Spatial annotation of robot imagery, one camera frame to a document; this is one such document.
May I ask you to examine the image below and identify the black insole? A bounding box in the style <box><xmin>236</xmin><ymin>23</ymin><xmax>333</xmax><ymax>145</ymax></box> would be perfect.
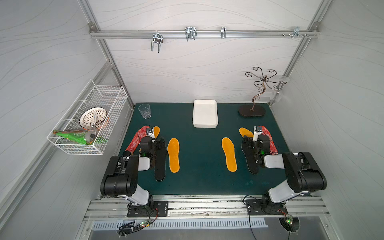
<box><xmin>241</xmin><ymin>136</ymin><xmax>259</xmax><ymax>175</ymax></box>
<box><xmin>154</xmin><ymin>137</ymin><xmax>167</xmax><ymax>182</ymax></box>

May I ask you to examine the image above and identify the fuzzy yellow insole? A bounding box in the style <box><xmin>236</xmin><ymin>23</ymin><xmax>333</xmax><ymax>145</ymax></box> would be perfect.
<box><xmin>222</xmin><ymin>137</ymin><xmax>238</xmax><ymax>172</ymax></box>
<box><xmin>167</xmin><ymin>138</ymin><xmax>180</xmax><ymax>173</ymax></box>

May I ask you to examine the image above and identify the white storage box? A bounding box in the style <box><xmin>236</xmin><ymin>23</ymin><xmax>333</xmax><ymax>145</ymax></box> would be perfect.
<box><xmin>193</xmin><ymin>100</ymin><xmax>219</xmax><ymax>129</ymax></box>

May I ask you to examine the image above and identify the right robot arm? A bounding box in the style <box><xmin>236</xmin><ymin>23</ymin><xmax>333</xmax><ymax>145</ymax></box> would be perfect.
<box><xmin>250</xmin><ymin>135</ymin><xmax>327</xmax><ymax>204</ymax></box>

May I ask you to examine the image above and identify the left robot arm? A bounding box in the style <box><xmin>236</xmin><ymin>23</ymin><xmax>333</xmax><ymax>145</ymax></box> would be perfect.
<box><xmin>100</xmin><ymin>137</ymin><xmax>155</xmax><ymax>206</ymax></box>

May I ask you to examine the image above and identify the right red insole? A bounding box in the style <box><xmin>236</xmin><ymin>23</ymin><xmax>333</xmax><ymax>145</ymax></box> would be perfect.
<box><xmin>259</xmin><ymin>126</ymin><xmax>278</xmax><ymax>155</ymax></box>

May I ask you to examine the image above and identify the red insole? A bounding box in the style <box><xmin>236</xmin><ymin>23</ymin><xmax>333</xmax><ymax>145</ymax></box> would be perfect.
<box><xmin>126</xmin><ymin>126</ymin><xmax>150</xmax><ymax>154</ymax></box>
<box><xmin>259</xmin><ymin>126</ymin><xmax>278</xmax><ymax>155</ymax></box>

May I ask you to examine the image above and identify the left red insole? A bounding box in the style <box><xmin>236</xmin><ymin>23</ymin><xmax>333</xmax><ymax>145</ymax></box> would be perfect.
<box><xmin>126</xmin><ymin>126</ymin><xmax>150</xmax><ymax>154</ymax></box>

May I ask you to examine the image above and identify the left orange insole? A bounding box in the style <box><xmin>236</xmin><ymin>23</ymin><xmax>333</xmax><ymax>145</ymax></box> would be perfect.
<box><xmin>153</xmin><ymin>126</ymin><xmax>160</xmax><ymax>139</ymax></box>

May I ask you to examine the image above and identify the orange insole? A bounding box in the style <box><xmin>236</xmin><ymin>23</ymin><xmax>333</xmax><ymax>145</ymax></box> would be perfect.
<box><xmin>239</xmin><ymin>128</ymin><xmax>254</xmax><ymax>139</ymax></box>
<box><xmin>153</xmin><ymin>126</ymin><xmax>160</xmax><ymax>139</ymax></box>

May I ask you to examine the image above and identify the right orange insole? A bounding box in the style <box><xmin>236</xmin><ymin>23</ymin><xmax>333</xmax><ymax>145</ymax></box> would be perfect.
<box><xmin>239</xmin><ymin>128</ymin><xmax>254</xmax><ymax>139</ymax></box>

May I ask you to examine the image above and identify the green table mat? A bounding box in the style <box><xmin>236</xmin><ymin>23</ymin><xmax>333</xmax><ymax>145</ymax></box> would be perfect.
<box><xmin>122</xmin><ymin>103</ymin><xmax>289</xmax><ymax>195</ymax></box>

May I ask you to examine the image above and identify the clear drinking glass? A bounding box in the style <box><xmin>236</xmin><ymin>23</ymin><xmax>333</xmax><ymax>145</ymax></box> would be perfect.
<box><xmin>138</xmin><ymin>104</ymin><xmax>152</xmax><ymax>119</ymax></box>

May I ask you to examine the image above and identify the dark metal jewelry stand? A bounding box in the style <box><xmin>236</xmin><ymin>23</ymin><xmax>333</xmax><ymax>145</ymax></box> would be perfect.
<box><xmin>238</xmin><ymin>67</ymin><xmax>280</xmax><ymax>118</ymax></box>

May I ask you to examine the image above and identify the white plastic strainer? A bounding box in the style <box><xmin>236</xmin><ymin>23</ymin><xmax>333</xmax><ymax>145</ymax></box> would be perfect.
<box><xmin>79</xmin><ymin>107</ymin><xmax>107</xmax><ymax>130</ymax></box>

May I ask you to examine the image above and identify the green plastic toy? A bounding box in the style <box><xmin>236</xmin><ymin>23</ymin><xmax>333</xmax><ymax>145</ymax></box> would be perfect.
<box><xmin>53</xmin><ymin>130</ymin><xmax>108</xmax><ymax>145</ymax></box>

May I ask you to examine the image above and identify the left metal hook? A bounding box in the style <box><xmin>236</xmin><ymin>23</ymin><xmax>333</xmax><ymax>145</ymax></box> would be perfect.
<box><xmin>151</xmin><ymin>32</ymin><xmax>164</xmax><ymax>53</ymax></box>

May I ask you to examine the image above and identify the small metal hook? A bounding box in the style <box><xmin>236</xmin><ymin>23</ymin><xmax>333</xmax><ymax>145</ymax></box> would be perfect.
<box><xmin>221</xmin><ymin>27</ymin><xmax>227</xmax><ymax>39</ymax></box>

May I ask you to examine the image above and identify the middle metal hook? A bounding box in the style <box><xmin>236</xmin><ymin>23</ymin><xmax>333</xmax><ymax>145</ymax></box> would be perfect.
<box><xmin>185</xmin><ymin>27</ymin><xmax>197</xmax><ymax>42</ymax></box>

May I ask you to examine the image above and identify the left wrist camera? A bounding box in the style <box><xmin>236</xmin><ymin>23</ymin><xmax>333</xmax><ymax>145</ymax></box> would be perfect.
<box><xmin>146</xmin><ymin>128</ymin><xmax>156</xmax><ymax>139</ymax></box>

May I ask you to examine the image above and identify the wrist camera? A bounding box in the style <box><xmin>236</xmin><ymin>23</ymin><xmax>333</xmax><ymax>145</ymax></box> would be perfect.
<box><xmin>146</xmin><ymin>128</ymin><xmax>156</xmax><ymax>139</ymax></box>
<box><xmin>253</xmin><ymin>126</ymin><xmax>263</xmax><ymax>142</ymax></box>

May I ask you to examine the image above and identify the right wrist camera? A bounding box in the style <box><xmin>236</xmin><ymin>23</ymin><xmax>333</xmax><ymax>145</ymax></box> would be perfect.
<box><xmin>253</xmin><ymin>126</ymin><xmax>263</xmax><ymax>142</ymax></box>

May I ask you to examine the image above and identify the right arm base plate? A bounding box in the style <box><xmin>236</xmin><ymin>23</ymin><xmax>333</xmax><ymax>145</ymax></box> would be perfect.
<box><xmin>245</xmin><ymin>199</ymin><xmax>288</xmax><ymax>216</ymax></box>

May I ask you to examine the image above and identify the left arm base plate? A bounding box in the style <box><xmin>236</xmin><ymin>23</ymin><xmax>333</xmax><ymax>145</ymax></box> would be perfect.
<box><xmin>127</xmin><ymin>201</ymin><xmax>169</xmax><ymax>218</ymax></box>

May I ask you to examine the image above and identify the white wire basket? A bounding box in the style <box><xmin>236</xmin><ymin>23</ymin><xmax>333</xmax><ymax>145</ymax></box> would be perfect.
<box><xmin>47</xmin><ymin>80</ymin><xmax>128</xmax><ymax>155</ymax></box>

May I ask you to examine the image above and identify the right metal bracket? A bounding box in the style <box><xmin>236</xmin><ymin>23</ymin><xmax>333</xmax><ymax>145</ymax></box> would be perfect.
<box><xmin>282</xmin><ymin>27</ymin><xmax>309</xmax><ymax>39</ymax></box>

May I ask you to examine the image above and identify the horizontal aluminium rail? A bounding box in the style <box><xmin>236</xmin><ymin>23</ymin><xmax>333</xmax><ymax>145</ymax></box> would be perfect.
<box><xmin>88</xmin><ymin>23</ymin><xmax>320</xmax><ymax>40</ymax></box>

